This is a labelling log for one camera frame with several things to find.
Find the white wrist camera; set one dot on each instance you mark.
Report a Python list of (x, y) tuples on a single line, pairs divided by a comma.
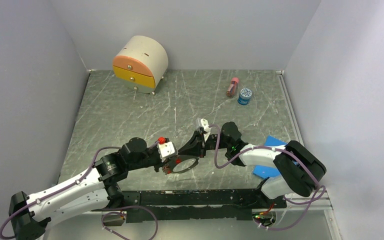
[(203, 125), (166, 148)]

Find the key with red label fob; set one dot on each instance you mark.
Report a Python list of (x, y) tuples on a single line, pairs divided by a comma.
[(166, 170)]

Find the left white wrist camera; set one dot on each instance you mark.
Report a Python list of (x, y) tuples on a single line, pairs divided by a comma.
[(166, 148)]

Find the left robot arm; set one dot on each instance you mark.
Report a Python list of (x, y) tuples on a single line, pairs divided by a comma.
[(95, 188)]

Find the round beige drawer box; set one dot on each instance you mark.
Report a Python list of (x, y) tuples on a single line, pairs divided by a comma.
[(141, 64)]

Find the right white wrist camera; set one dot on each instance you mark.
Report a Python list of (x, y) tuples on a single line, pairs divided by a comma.
[(203, 125)]

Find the blue round tin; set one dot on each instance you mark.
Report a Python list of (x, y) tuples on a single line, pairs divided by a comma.
[(244, 96)]

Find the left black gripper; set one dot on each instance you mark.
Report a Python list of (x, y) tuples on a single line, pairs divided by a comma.
[(160, 163)]

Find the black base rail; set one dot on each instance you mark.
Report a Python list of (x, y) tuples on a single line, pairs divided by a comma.
[(171, 205)]

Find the aluminium frame rail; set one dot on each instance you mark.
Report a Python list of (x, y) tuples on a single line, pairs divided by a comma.
[(99, 200)]

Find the pink capped brown vial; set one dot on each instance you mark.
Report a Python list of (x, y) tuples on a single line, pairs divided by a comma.
[(231, 90)]

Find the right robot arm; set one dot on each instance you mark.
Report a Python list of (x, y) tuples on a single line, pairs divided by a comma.
[(300, 172)]

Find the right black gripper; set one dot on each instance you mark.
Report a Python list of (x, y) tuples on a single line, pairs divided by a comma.
[(195, 146)]

